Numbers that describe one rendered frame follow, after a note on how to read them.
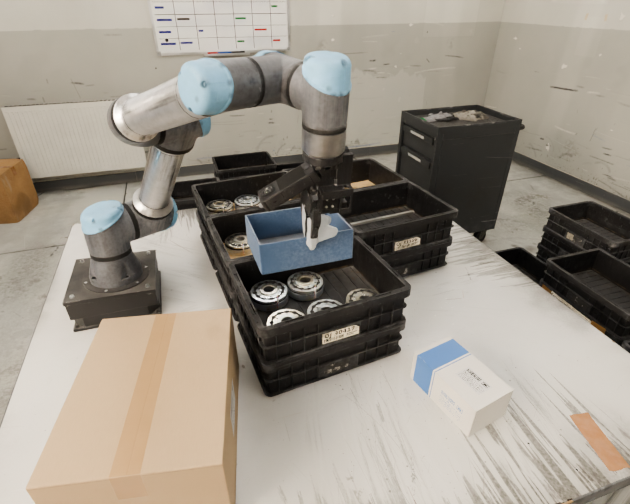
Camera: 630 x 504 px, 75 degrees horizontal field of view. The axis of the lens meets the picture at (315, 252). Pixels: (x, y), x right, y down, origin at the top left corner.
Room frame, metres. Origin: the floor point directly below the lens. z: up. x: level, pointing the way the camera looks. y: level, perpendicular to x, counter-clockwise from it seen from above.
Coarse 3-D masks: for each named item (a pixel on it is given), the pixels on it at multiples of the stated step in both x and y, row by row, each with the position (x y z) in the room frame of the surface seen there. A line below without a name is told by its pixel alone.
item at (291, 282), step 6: (294, 276) 0.98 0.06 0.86; (312, 276) 0.98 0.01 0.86; (318, 276) 0.98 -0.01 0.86; (288, 282) 0.95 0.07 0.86; (294, 282) 0.95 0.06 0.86; (318, 282) 0.95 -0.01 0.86; (294, 288) 0.92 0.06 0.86; (300, 288) 0.92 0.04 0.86; (306, 288) 0.92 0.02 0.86; (312, 288) 0.92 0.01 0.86; (318, 288) 0.92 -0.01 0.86
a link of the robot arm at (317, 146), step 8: (304, 136) 0.68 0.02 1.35; (312, 136) 0.67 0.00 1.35; (320, 136) 0.66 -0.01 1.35; (328, 136) 0.66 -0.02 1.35; (336, 136) 0.67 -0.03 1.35; (344, 136) 0.68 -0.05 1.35; (304, 144) 0.68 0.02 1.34; (312, 144) 0.67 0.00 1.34; (320, 144) 0.66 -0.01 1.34; (328, 144) 0.66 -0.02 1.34; (336, 144) 0.67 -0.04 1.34; (344, 144) 0.69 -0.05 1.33; (312, 152) 0.67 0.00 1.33; (320, 152) 0.67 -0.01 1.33; (328, 152) 0.67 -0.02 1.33; (336, 152) 0.67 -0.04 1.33
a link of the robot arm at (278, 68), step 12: (264, 60) 0.71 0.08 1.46; (276, 60) 0.72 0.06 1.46; (288, 60) 0.73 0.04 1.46; (300, 60) 0.73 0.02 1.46; (264, 72) 0.69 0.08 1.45; (276, 72) 0.70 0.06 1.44; (288, 72) 0.71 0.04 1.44; (276, 84) 0.70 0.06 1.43; (288, 84) 0.70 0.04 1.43; (264, 96) 0.68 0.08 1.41; (276, 96) 0.70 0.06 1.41; (288, 96) 0.70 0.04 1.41
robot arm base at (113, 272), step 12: (132, 252) 1.08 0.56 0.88; (96, 264) 1.01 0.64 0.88; (108, 264) 1.01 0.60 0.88; (120, 264) 1.02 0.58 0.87; (132, 264) 1.05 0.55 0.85; (96, 276) 1.00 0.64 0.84; (108, 276) 1.00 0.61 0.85; (120, 276) 1.01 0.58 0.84; (132, 276) 1.03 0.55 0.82; (108, 288) 0.99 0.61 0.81
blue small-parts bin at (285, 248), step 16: (256, 224) 0.83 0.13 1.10; (272, 224) 0.85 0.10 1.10; (288, 224) 0.86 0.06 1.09; (336, 224) 0.83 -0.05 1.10; (256, 240) 0.71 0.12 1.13; (272, 240) 0.83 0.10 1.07; (288, 240) 0.71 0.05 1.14; (304, 240) 0.72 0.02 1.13; (336, 240) 0.74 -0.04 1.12; (352, 240) 0.75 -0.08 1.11; (256, 256) 0.73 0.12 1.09; (272, 256) 0.70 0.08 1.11; (288, 256) 0.71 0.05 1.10; (304, 256) 0.72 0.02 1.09; (320, 256) 0.73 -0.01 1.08; (336, 256) 0.74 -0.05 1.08; (272, 272) 0.69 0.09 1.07
